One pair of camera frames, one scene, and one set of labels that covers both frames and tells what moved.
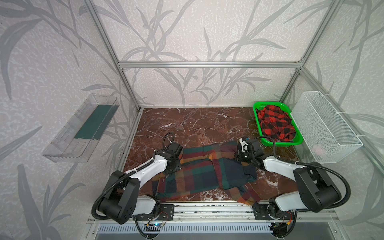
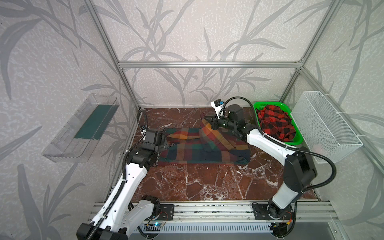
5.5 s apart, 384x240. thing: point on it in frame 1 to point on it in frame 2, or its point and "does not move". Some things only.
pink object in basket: x=318 y=149 does not move
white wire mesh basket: x=326 y=134 does not move
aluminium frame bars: x=123 y=65 does not move
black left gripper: x=174 y=165 to x=163 y=142
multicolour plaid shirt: x=208 y=166 to x=201 y=145
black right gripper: x=241 y=154 to x=215 y=122
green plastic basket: x=298 y=139 does not move
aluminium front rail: x=220 y=211 does not move
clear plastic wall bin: x=77 y=140 does not move
